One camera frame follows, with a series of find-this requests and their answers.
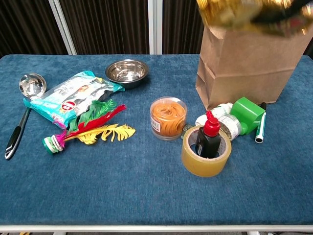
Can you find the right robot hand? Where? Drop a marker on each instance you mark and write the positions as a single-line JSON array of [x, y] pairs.
[[281, 13]]

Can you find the gold biscuit package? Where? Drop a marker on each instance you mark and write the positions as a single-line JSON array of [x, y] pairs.
[[227, 13]]

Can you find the small round labelled jar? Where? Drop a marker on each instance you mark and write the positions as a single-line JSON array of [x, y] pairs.
[[231, 126]]

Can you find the brown paper bag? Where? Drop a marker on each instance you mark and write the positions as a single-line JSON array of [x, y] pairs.
[[244, 73]]

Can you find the teal snack packet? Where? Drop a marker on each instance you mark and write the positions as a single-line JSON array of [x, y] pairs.
[[68, 98]]

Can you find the green plastic block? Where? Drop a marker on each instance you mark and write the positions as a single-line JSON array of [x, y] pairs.
[[247, 112]]

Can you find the green white marker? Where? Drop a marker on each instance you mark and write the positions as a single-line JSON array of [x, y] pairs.
[[260, 129]]

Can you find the white tube green print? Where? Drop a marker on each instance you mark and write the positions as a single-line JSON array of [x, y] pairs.
[[201, 120]]

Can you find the black ink bottle red cap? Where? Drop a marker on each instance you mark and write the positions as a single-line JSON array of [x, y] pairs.
[[207, 144]]

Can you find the clear tub rubber bands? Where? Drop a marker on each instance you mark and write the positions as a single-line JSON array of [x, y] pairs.
[[168, 120]]

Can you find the steel bowl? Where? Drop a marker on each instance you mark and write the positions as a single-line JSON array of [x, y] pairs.
[[127, 73]]

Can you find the brown packing tape roll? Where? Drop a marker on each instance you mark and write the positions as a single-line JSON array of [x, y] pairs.
[[203, 167]]

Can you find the colourful feather shuttlecock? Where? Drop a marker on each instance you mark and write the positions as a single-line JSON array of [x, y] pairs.
[[97, 133]]

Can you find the white partition frame post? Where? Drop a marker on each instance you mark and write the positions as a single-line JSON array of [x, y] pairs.
[[63, 27], [155, 27]]

